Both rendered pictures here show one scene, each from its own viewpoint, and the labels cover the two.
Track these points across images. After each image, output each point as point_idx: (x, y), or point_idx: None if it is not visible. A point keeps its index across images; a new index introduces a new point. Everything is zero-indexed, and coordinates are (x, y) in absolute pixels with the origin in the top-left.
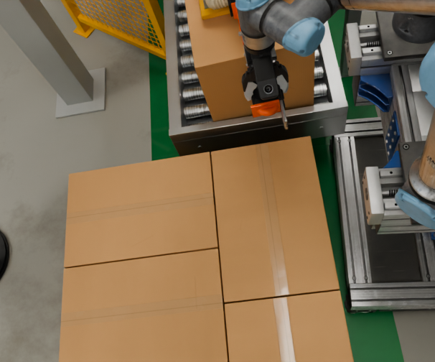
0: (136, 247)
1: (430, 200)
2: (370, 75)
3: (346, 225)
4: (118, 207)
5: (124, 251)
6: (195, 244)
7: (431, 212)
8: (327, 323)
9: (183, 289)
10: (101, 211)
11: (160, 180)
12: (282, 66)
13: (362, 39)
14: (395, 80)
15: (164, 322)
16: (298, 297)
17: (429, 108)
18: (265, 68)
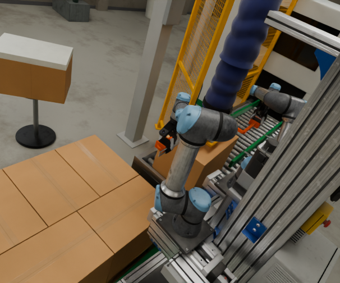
0: (79, 168)
1: (161, 188)
2: (208, 192)
3: (150, 259)
4: (92, 155)
5: (75, 165)
6: (96, 188)
7: (157, 193)
8: (94, 256)
9: (72, 193)
10: (87, 150)
11: (114, 163)
12: (175, 135)
13: (217, 178)
14: (212, 197)
15: (53, 192)
16: (99, 238)
17: (211, 214)
18: (169, 126)
